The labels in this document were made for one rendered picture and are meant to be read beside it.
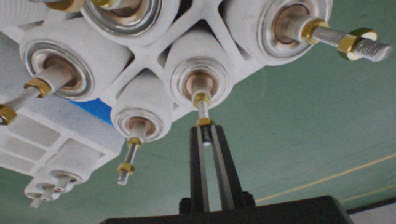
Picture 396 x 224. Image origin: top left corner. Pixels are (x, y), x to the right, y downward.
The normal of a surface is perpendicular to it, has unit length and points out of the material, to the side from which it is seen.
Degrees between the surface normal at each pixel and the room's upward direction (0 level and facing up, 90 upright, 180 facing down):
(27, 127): 90
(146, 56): 0
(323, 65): 0
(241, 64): 0
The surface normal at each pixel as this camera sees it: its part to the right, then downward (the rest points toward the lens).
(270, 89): 0.07, 0.65
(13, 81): 0.80, -0.48
